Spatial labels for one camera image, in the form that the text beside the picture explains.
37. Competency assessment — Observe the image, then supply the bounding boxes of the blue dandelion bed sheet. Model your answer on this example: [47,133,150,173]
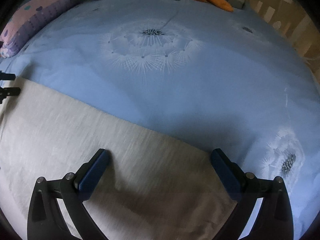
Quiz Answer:
[1,0,319,239]

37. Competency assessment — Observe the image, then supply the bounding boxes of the purple pink folded quilt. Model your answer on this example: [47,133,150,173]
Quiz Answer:
[1,0,78,58]

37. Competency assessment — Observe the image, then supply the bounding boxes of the light grey pants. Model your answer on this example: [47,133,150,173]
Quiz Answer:
[1,78,236,239]

